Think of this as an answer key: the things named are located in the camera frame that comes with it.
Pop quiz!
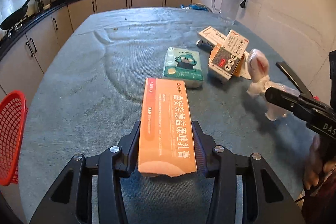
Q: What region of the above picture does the red plastic basket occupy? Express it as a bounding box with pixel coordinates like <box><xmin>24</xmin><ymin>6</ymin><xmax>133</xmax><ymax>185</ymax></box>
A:
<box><xmin>0</xmin><ymin>90</ymin><xmax>29</xmax><ymax>186</ymax></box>

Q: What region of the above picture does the white grey printed box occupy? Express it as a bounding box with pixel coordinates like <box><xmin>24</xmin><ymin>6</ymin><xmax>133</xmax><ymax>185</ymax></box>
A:
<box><xmin>208</xmin><ymin>30</ymin><xmax>249</xmax><ymax>83</ymax></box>

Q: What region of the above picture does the long orange medicine box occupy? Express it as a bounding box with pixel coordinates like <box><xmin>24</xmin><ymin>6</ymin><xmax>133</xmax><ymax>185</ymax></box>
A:
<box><xmin>138</xmin><ymin>78</ymin><xmax>197</xmax><ymax>177</ymax></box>

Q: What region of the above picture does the black wok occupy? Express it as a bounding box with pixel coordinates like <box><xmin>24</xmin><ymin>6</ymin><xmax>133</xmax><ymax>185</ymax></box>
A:
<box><xmin>1</xmin><ymin>0</ymin><xmax>31</xmax><ymax>31</ymax></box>

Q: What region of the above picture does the grey blue table cloth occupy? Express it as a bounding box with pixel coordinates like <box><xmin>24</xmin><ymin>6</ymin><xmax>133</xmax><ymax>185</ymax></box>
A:
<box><xmin>18</xmin><ymin>6</ymin><xmax>316</xmax><ymax>224</ymax></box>

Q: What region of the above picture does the green cartoon tissue pack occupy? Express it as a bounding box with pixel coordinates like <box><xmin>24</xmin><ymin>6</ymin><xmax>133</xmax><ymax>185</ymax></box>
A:
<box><xmin>162</xmin><ymin>47</ymin><xmax>204</xmax><ymax>89</ymax></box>

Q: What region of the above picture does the blue plastic bag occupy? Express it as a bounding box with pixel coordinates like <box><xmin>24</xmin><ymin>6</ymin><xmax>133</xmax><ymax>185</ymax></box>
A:
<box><xmin>180</xmin><ymin>3</ymin><xmax>212</xmax><ymax>12</ymax></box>

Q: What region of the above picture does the person's right hand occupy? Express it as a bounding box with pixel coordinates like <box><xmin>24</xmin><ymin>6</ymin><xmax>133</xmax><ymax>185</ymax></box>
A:
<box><xmin>303</xmin><ymin>135</ymin><xmax>335</xmax><ymax>190</ymax></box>

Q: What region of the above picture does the knotted clear plastic bag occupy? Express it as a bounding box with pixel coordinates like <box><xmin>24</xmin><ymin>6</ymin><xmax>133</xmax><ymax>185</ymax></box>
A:
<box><xmin>247</xmin><ymin>49</ymin><xmax>299</xmax><ymax>121</ymax></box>

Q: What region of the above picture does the orange white medicine carton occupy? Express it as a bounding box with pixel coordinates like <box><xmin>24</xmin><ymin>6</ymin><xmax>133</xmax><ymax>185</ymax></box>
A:
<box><xmin>208</xmin><ymin>47</ymin><xmax>251</xmax><ymax>83</ymax></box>

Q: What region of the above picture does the long white medicine box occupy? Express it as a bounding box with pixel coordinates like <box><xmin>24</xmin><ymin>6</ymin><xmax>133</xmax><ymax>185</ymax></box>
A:
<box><xmin>196</xmin><ymin>26</ymin><xmax>226</xmax><ymax>53</ymax></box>

